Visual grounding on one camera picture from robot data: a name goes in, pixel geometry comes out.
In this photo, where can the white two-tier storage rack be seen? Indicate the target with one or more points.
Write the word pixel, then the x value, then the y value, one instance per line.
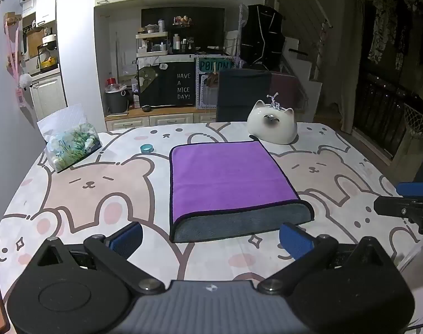
pixel 152 43

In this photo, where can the dark chair backrest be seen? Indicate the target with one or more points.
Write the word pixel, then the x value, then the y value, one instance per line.
pixel 241 94

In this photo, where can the white staircase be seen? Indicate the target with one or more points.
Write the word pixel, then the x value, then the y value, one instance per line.
pixel 303 76

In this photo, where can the low wooden-top cabinet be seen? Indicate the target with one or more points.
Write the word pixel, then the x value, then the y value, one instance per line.
pixel 162 118

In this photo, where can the maroon chair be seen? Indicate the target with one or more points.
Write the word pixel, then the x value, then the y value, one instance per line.
pixel 286 92

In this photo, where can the yellow pot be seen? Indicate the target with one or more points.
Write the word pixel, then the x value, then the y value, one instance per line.
pixel 48 63

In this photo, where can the black lettered cloth banner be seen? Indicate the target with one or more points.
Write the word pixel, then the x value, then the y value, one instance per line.
pixel 173 83

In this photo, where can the teal lettered sign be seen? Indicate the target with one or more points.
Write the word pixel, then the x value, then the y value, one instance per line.
pixel 213 65

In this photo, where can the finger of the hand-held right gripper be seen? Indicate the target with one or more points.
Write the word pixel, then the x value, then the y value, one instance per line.
pixel 402 209
pixel 415 188

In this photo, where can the purple and grey towel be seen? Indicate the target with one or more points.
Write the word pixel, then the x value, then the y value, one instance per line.
pixel 225 177

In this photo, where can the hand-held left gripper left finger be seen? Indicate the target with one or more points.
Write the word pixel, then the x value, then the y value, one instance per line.
pixel 125 241

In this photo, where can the white plush ball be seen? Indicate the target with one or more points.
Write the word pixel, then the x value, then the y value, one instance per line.
pixel 25 80

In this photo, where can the black bucket on counter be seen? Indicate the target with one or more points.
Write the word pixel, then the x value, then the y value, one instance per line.
pixel 117 101

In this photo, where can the plastic tissue pack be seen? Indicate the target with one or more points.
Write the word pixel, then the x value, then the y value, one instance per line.
pixel 70 144

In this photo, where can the floral hanging garment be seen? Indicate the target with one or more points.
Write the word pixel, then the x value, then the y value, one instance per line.
pixel 382 31

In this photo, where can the bear print tablecloth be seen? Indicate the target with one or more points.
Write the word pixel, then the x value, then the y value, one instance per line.
pixel 93 195

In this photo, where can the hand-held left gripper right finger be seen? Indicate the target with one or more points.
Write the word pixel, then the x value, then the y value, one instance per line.
pixel 296 241

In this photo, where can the white cat-shaped ceramic holder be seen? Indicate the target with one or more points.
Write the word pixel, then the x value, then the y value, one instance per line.
pixel 272 125

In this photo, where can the small teal tape roll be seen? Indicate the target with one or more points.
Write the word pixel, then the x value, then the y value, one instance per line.
pixel 146 148

